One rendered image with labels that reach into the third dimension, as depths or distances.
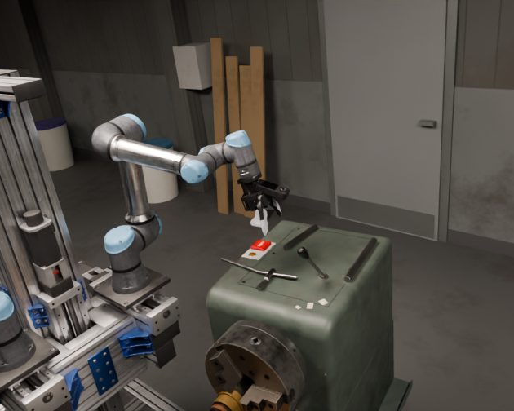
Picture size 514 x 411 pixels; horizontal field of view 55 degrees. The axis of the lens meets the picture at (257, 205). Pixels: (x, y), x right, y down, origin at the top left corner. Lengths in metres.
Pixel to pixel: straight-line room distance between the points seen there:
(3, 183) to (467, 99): 3.16
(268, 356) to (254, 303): 0.22
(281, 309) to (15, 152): 1.03
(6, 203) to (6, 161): 0.14
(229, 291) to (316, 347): 0.36
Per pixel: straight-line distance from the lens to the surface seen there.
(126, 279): 2.01
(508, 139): 4.01
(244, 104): 4.81
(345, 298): 1.64
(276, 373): 1.51
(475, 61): 3.96
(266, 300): 1.66
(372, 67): 4.22
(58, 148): 7.68
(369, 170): 4.50
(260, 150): 4.71
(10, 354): 1.85
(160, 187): 5.71
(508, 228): 4.28
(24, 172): 1.90
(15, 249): 1.94
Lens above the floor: 2.22
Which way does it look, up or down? 25 degrees down
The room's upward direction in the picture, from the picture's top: 8 degrees counter-clockwise
